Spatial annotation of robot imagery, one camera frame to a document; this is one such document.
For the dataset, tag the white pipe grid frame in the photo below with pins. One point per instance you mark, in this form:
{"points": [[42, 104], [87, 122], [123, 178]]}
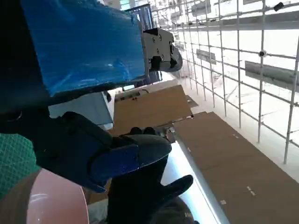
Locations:
{"points": [[262, 53]]}

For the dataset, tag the green cutting mat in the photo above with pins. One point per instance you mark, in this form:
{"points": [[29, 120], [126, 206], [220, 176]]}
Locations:
{"points": [[14, 154]]}

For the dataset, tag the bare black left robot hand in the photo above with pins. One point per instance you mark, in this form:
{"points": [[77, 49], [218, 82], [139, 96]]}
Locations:
{"points": [[84, 46]]}

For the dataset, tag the pink bowl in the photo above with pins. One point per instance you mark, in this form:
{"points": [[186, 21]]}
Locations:
{"points": [[53, 200]]}

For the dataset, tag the white cabinet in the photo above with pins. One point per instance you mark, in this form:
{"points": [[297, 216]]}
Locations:
{"points": [[79, 109]]}

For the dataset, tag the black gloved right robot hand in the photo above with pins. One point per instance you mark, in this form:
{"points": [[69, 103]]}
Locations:
{"points": [[135, 200]]}

